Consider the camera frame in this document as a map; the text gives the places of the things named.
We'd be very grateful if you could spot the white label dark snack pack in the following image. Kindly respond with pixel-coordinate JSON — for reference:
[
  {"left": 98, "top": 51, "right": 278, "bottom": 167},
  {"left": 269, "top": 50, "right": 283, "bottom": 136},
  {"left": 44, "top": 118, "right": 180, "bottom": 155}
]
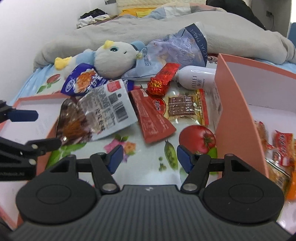
[{"left": 56, "top": 79, "right": 137, "bottom": 146}]

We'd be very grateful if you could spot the red sachet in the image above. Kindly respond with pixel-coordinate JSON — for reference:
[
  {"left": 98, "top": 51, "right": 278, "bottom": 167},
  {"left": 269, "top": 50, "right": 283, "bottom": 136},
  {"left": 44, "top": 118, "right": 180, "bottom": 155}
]
[{"left": 129, "top": 89, "right": 177, "bottom": 144}]

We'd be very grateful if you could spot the red brown strip snack pack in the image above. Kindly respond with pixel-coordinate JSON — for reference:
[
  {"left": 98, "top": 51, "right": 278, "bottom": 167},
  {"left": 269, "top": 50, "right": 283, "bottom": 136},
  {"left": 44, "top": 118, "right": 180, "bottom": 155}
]
[{"left": 151, "top": 89, "right": 209, "bottom": 126}]

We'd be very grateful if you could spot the green bordered snack pack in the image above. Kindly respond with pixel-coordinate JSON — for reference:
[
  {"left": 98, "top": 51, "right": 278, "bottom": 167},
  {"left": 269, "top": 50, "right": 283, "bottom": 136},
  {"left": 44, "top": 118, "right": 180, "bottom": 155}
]
[{"left": 265, "top": 158, "right": 291, "bottom": 194}]

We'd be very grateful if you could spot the red clear spicy snack pack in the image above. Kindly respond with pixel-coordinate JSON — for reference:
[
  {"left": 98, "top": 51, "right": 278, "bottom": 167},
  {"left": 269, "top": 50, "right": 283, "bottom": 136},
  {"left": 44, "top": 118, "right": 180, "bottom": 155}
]
[{"left": 273, "top": 130, "right": 295, "bottom": 167}]

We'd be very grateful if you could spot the blue white snack bag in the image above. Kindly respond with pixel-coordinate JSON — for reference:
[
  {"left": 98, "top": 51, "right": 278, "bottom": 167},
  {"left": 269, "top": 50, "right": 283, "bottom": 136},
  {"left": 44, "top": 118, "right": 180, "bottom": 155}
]
[{"left": 61, "top": 63, "right": 134, "bottom": 96}]

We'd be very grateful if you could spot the small red foil packet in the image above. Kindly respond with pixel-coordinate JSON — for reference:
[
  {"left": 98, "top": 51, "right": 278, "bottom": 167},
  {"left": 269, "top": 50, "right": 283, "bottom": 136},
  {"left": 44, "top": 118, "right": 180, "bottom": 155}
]
[{"left": 147, "top": 63, "right": 181, "bottom": 96}]

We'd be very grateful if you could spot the orange snack pack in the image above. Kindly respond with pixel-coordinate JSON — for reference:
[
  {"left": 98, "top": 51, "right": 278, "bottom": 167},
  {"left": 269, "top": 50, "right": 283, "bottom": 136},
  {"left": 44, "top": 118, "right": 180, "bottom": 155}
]
[{"left": 282, "top": 161, "right": 295, "bottom": 201}]

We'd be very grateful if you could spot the red top tofu snack pack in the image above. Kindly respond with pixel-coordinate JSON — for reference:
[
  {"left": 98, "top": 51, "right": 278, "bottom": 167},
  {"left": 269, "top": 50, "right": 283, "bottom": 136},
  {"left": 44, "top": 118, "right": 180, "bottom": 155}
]
[{"left": 254, "top": 120, "right": 274, "bottom": 153}]

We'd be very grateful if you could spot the floral bed sheet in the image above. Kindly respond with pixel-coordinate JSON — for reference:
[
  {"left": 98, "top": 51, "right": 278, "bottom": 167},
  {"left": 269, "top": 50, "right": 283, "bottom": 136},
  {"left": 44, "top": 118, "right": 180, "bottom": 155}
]
[{"left": 9, "top": 54, "right": 296, "bottom": 227}]

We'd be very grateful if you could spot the pink box lid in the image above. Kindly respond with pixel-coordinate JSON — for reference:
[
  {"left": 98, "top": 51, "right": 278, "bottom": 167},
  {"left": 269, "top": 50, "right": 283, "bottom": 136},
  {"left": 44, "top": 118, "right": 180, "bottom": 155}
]
[{"left": 1, "top": 93, "right": 67, "bottom": 230}]

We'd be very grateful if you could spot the pink cardboard box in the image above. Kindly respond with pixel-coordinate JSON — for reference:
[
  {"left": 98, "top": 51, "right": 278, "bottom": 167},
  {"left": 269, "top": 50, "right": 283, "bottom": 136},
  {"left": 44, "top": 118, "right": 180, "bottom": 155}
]
[{"left": 214, "top": 53, "right": 296, "bottom": 186}]

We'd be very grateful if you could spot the white lotion bottle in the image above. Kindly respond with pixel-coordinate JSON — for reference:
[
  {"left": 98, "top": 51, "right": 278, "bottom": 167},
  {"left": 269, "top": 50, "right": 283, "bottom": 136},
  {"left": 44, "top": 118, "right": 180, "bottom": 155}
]
[{"left": 173, "top": 66, "right": 216, "bottom": 90}]

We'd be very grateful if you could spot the white blue plush duck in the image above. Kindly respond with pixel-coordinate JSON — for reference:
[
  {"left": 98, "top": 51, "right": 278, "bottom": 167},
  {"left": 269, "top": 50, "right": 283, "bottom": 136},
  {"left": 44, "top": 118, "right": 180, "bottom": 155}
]
[{"left": 54, "top": 40, "right": 145, "bottom": 79}]

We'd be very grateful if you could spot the facial tissue pack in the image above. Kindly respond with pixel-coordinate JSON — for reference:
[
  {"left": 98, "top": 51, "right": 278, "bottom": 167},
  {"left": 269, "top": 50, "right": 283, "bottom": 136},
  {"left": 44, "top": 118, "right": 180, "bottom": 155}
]
[{"left": 121, "top": 22, "right": 208, "bottom": 81}]

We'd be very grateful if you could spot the grey duvet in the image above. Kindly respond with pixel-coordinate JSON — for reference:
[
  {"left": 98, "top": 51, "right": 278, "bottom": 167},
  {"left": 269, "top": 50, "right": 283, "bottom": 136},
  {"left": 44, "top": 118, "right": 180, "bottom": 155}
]
[{"left": 33, "top": 11, "right": 295, "bottom": 69}]

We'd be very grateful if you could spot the cardboard box with clothes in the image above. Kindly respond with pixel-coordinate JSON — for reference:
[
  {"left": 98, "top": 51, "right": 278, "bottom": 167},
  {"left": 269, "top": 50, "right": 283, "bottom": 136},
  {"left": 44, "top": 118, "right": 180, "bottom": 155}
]
[{"left": 76, "top": 9, "right": 118, "bottom": 29}]

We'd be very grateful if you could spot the yellow pillow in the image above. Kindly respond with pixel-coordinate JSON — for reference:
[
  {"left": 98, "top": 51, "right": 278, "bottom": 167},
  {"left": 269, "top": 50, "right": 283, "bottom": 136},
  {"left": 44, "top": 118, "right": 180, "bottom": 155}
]
[{"left": 119, "top": 8, "right": 156, "bottom": 18}]

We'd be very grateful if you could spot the patchwork blanket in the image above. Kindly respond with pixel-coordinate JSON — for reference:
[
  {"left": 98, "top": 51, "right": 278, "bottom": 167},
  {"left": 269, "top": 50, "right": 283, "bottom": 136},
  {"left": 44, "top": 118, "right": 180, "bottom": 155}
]
[{"left": 143, "top": 2, "right": 226, "bottom": 20}]

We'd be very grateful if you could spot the blue chair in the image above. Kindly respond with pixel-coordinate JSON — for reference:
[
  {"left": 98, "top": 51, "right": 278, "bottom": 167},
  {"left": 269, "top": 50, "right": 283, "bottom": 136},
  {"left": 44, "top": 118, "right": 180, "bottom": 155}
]
[{"left": 288, "top": 23, "right": 296, "bottom": 47}]

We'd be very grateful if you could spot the cream padded headboard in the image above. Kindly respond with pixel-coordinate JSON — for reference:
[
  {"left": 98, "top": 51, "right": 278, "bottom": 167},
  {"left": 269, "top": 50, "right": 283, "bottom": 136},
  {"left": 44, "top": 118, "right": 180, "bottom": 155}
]
[{"left": 116, "top": 0, "right": 206, "bottom": 9}]

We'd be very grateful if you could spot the black clothing pile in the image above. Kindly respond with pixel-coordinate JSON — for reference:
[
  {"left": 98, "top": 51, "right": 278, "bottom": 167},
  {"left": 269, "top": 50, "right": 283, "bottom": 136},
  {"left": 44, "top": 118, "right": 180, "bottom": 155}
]
[{"left": 206, "top": 0, "right": 266, "bottom": 30}]

